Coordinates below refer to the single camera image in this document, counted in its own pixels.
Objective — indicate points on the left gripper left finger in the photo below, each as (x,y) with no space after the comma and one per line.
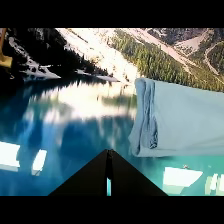
(88,180)

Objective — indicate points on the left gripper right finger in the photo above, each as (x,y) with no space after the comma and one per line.
(130,180)

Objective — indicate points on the light blue shirt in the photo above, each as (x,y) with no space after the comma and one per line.
(186,120)

